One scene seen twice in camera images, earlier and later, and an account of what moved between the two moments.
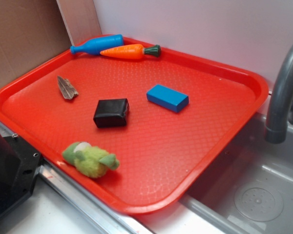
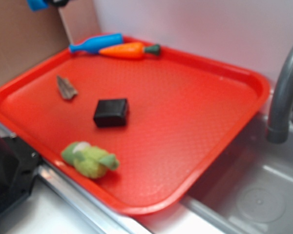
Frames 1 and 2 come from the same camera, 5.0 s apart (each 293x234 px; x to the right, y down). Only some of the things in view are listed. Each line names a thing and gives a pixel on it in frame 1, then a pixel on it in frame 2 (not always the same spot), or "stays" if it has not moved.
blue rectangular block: [168, 98] → [37, 5]
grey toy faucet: [276, 129] stays
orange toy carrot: [132, 51] stays
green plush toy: [89, 160] stays
